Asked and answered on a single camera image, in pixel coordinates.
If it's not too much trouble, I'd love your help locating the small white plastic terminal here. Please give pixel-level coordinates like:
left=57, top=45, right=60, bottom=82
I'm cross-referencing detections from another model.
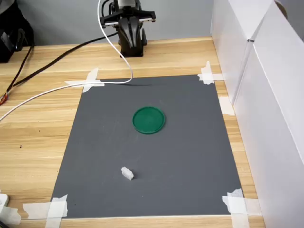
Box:
left=121, top=166, right=135, bottom=182

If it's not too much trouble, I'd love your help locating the round green lid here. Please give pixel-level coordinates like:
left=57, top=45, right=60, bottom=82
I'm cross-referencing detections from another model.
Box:
left=132, top=106, right=166, bottom=135

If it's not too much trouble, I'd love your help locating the white tape piece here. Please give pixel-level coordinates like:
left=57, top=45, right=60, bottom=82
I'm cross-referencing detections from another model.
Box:
left=64, top=67, right=105, bottom=94
left=0, top=206, right=22, bottom=226
left=22, top=194, right=68, bottom=228
left=221, top=188, right=262, bottom=228
left=218, top=95, right=236, bottom=116
left=197, top=61, right=224, bottom=86

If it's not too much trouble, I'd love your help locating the white partition board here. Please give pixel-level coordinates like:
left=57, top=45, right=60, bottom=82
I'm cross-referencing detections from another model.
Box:
left=209, top=0, right=274, bottom=106
left=233, top=0, right=304, bottom=228

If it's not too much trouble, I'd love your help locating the dark grey mat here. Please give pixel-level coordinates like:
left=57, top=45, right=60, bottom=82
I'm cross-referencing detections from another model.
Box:
left=51, top=74, right=245, bottom=218

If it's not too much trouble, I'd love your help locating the black bag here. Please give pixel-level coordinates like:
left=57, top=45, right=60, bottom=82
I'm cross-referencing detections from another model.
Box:
left=0, top=0, right=35, bottom=64

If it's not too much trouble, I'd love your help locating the beige round roll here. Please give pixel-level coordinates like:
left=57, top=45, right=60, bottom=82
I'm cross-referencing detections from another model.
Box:
left=275, top=0, right=288, bottom=20

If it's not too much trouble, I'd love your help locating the grey gripper camera box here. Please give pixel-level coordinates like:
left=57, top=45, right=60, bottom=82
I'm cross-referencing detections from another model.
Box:
left=116, top=0, right=139, bottom=7

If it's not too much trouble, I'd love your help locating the white camera cable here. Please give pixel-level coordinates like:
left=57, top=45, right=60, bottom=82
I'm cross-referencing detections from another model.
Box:
left=0, top=0, right=133, bottom=122

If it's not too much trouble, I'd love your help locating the thick black cable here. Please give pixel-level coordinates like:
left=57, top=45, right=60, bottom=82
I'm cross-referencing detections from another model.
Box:
left=6, top=32, right=119, bottom=92

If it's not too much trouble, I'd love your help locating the thin black cable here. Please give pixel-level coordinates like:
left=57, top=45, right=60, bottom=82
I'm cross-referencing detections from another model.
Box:
left=6, top=45, right=34, bottom=93

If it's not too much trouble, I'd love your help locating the connector with coloured wires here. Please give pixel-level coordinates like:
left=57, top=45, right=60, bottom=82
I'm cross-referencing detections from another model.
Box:
left=0, top=91, right=10, bottom=107

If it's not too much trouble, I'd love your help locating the small white bracket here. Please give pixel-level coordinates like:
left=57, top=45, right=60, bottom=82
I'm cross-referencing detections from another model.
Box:
left=0, top=193, right=10, bottom=208

